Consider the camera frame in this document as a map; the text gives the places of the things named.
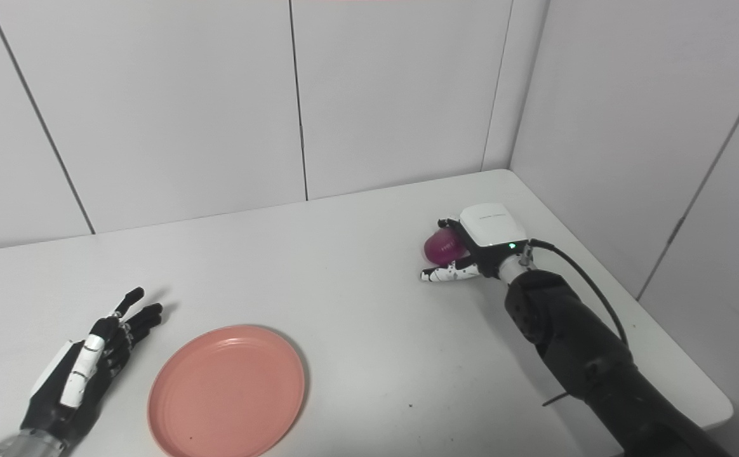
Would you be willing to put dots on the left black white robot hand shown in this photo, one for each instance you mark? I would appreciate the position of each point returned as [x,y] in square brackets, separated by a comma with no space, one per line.
[65,393]

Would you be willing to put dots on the purple onion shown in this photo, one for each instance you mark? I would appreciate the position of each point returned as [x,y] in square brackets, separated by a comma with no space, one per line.
[442,247]

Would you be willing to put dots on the pink round plate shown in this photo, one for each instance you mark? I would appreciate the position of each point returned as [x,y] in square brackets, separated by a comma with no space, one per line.
[226,390]

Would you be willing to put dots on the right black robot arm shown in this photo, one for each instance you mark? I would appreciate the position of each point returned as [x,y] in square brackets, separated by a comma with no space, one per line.
[598,362]

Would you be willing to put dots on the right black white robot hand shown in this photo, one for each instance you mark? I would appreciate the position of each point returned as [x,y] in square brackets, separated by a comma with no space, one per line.
[490,235]

